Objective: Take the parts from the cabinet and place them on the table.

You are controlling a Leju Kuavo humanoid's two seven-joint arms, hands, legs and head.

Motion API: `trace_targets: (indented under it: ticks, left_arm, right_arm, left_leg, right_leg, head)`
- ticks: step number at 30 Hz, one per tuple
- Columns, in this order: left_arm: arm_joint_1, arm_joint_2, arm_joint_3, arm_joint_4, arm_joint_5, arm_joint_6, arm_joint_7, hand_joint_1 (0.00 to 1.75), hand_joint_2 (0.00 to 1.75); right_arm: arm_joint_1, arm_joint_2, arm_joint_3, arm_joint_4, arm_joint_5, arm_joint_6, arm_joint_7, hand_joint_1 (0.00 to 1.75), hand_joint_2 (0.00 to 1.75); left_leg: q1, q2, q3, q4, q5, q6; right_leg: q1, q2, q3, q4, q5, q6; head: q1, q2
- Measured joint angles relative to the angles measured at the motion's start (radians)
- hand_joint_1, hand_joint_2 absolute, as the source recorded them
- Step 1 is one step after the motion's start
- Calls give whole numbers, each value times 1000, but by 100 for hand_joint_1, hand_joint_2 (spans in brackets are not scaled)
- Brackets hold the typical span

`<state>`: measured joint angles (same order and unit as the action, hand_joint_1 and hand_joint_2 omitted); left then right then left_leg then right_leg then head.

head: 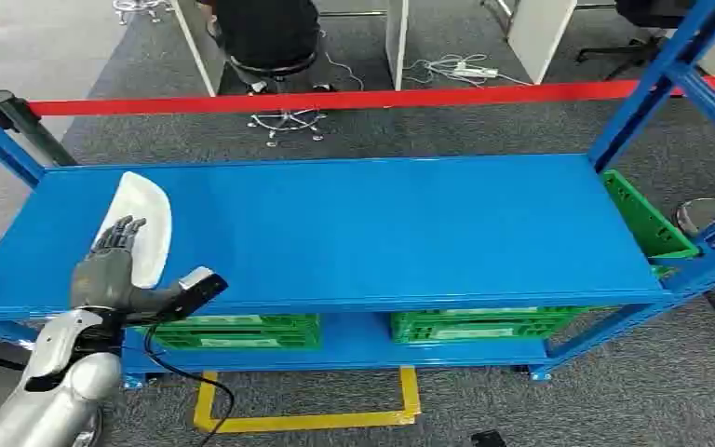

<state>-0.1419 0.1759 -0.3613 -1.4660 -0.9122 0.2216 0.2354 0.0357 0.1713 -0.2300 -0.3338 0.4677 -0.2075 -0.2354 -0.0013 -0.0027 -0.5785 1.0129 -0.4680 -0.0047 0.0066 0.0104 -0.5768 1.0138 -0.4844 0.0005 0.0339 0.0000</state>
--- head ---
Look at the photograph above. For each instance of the black stool with chrome base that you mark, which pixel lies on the black stool with chrome base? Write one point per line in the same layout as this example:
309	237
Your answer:
274	66

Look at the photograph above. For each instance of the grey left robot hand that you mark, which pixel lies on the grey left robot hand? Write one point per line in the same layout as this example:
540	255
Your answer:
106	274

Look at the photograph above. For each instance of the yellow floor tape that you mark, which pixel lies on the yellow floor tape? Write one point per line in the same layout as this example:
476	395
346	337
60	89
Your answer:
302	422

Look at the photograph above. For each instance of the green plastic crate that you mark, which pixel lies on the green plastic crate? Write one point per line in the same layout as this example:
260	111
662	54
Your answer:
487	324
641	216
240	332

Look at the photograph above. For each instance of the person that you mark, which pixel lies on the person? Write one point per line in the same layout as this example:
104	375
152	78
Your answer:
265	31

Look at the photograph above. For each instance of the small black floor object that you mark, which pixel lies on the small black floor object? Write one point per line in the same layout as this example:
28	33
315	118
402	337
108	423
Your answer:
488	439

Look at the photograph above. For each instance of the blue metal shelf rack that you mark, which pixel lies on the blue metal shelf rack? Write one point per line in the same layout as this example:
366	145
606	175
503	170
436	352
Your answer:
364	234

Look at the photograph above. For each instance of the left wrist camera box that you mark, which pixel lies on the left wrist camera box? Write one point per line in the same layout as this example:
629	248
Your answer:
200	287

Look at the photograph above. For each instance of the white curved plastic shell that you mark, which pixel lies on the white curved plastic shell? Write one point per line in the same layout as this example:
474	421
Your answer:
148	210

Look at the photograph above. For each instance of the black barrier post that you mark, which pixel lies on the black barrier post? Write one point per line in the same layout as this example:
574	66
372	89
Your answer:
30	126

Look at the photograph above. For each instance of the black office chair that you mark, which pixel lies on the black office chair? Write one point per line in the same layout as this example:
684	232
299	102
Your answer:
641	12

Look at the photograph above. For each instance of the chrome chair base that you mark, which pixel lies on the chrome chair base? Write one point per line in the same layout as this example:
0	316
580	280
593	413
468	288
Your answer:
141	6

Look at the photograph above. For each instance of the red barrier tape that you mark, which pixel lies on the red barrier tape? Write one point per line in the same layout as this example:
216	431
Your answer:
333	100

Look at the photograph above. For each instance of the white power strip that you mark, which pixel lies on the white power strip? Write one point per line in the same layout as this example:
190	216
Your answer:
474	72

